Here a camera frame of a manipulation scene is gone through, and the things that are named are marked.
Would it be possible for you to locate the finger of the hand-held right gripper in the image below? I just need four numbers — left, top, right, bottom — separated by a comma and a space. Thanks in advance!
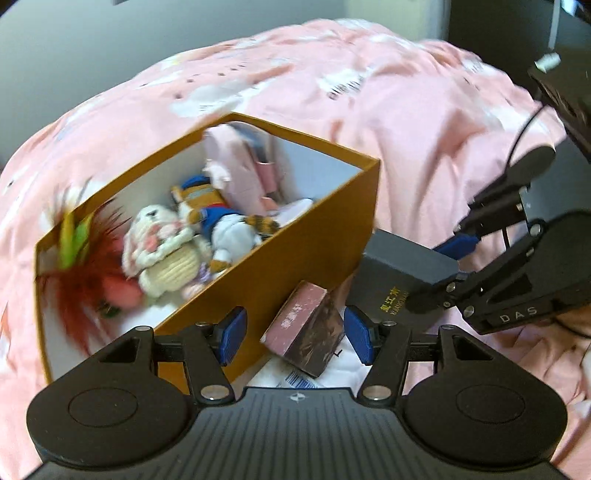
434, 178, 526, 260
409, 220, 556, 315

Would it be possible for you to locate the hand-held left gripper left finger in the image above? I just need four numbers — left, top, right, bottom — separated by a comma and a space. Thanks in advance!
98, 306, 249, 407

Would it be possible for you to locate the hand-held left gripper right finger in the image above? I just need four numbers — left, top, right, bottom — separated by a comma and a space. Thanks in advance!
344, 306, 498, 408

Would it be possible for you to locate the small pink brown box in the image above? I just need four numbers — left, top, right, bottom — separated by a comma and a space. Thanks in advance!
261, 280, 346, 378

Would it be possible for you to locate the dark grey box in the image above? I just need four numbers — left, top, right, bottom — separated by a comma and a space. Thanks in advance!
358, 229, 462, 326

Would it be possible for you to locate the orange cardboard box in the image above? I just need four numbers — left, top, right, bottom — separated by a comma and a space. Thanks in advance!
34, 112, 382, 386

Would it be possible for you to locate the white knitted bunny doll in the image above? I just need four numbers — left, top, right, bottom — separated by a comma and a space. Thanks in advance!
121, 203, 208, 303

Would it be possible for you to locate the white pink striped packet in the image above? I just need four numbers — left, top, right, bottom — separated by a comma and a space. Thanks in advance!
271, 198, 315, 228

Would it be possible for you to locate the colourful feather toy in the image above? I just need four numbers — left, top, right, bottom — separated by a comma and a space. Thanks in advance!
37, 180, 139, 356

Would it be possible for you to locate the pink leather wallet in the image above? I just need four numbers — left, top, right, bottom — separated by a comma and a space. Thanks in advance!
235, 124, 283, 204

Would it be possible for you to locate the light pink pouch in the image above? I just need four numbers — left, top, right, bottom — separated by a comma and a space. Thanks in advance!
203, 124, 278, 217

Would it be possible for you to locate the pink printed blanket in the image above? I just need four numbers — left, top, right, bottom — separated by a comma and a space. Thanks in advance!
0, 18, 591, 480

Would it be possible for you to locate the dark furniture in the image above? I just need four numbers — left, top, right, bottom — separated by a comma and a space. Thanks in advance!
450, 0, 591, 162

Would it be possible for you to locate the black cable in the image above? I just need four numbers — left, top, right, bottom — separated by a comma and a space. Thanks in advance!
501, 104, 550, 176

